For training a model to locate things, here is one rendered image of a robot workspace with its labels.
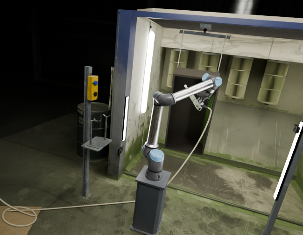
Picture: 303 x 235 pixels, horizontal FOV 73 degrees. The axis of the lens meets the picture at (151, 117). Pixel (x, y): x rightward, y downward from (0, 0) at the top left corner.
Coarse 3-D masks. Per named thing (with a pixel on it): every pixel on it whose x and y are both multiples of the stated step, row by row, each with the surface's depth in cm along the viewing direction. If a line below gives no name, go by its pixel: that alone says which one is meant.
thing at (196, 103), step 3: (186, 87) 257; (192, 96) 241; (192, 99) 239; (195, 99) 235; (195, 102) 233; (198, 102) 234; (195, 105) 231; (198, 105) 227; (201, 105) 238; (204, 105) 240; (198, 108) 226; (201, 108) 228; (207, 108) 244
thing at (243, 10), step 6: (234, 0) 397; (240, 0) 389; (246, 0) 386; (252, 0) 386; (258, 0) 393; (228, 6) 420; (234, 6) 398; (240, 6) 391; (246, 6) 388; (252, 6) 389; (228, 12) 413; (234, 12) 399; (240, 12) 393; (246, 12) 391; (252, 12) 393
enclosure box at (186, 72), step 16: (176, 80) 302; (192, 80) 297; (176, 112) 327; (192, 112) 320; (208, 112) 315; (176, 128) 340; (192, 128) 334; (208, 128) 288; (176, 144) 333; (192, 144) 336
